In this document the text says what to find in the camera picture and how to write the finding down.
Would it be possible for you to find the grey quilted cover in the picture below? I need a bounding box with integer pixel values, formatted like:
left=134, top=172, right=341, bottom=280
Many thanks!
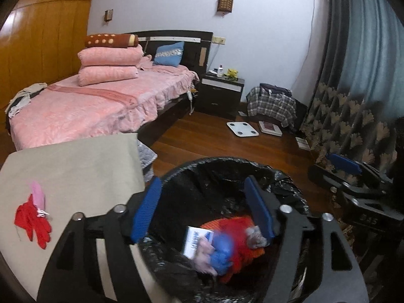
left=136, top=139, right=158, bottom=184

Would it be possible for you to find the dark bag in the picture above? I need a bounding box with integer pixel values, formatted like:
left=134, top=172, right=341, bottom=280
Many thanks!
left=259, top=83, right=292, bottom=97

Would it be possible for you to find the red knitted cloth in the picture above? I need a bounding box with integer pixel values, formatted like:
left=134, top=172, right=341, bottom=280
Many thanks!
left=200, top=216, right=266, bottom=259

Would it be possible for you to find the pink plastic wrapper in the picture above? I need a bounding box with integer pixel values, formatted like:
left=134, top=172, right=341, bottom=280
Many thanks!
left=29, top=181, right=48, bottom=218

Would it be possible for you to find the red crumpled rag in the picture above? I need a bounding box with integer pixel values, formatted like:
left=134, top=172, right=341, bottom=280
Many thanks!
left=14, top=194, right=53, bottom=248

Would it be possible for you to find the black bag lined trash bin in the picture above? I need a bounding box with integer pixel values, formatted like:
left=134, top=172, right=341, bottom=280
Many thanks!
left=139, top=158, right=311, bottom=303

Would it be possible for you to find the beige garment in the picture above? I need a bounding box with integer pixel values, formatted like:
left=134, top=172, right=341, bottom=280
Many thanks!
left=18, top=83, right=48, bottom=97

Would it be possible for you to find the dark nightstand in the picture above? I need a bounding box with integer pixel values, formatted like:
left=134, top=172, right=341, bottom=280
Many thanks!
left=193, top=72, right=245, bottom=120

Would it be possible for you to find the white bathroom scale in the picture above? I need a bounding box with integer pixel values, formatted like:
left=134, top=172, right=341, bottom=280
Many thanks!
left=226, top=120, right=259, bottom=137

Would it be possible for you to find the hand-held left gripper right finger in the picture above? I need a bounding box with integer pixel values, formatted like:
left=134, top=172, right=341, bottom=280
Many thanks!
left=244, top=176, right=370, bottom=303

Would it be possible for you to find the white garment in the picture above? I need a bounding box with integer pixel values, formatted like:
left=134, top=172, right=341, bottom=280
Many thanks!
left=6, top=100, right=30, bottom=118

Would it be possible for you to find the pale pink wrapper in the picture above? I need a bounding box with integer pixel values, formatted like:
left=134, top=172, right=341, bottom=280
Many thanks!
left=192, top=238, right=218, bottom=273

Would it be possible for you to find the blue cushion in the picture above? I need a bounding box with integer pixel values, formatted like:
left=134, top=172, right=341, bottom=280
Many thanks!
left=152, top=42, right=185, bottom=67

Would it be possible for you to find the plaid cloth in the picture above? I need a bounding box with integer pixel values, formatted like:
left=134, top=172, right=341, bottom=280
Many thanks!
left=246, top=86, right=297, bottom=128

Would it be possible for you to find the black garment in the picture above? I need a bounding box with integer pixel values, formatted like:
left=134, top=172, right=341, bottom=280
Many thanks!
left=5, top=95, right=33, bottom=130

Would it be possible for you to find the beige cloth covered table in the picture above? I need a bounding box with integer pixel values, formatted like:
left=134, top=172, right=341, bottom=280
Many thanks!
left=0, top=133, right=149, bottom=303

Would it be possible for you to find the pink folded blanket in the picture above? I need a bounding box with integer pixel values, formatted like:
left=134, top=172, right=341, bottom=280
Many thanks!
left=77, top=66, right=139, bottom=86
left=77, top=45, right=144, bottom=67

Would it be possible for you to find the blue pink fabric bundle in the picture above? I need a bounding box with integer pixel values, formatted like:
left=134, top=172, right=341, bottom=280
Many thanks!
left=210, top=232, right=236, bottom=275

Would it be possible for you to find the red and white scale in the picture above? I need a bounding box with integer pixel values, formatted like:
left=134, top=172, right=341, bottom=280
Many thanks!
left=259, top=120, right=283, bottom=137

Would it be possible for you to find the white tissue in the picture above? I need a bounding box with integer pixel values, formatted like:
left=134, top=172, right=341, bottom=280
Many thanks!
left=246, top=225, right=269, bottom=248

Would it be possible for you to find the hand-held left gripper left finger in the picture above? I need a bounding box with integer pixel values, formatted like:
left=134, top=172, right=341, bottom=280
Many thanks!
left=37, top=177, right=163, bottom=303

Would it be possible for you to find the bed with pink bedspread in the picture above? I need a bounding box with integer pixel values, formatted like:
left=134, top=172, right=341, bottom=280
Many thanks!
left=5, top=31, right=214, bottom=152

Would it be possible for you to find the pink bedspread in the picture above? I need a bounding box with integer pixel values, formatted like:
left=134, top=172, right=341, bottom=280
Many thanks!
left=9, top=65, right=200, bottom=150

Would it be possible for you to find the red wrapper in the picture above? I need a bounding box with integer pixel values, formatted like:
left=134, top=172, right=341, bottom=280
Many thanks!
left=218, top=217, right=253, bottom=283

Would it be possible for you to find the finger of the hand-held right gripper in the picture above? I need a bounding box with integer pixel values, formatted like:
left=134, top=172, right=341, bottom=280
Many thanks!
left=325, top=152, right=395, bottom=186
left=308, top=163, right=385, bottom=210

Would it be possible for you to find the wooden wardrobe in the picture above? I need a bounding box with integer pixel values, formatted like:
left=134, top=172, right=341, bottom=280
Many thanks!
left=0, top=0, right=97, bottom=108

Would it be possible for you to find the brown dotted blanket roll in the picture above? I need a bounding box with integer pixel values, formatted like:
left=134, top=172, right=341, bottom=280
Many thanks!
left=84, top=33, right=139, bottom=48

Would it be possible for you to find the white printed packet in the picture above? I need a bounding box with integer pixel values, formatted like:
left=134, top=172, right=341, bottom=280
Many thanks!
left=183, top=225, right=216, bottom=259

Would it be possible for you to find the grey-blue patterned curtain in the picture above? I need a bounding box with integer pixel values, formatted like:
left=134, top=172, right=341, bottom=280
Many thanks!
left=297, top=0, right=404, bottom=303

